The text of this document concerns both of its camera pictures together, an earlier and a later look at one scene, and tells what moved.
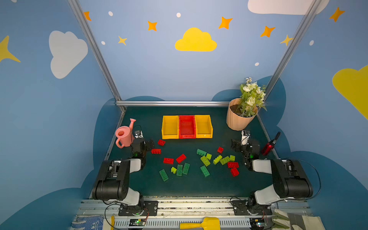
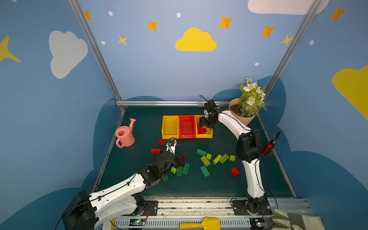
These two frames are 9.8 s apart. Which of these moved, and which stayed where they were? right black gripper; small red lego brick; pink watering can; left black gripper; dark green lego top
Moved: left black gripper; right black gripper
Stayed: pink watering can; dark green lego top; small red lego brick
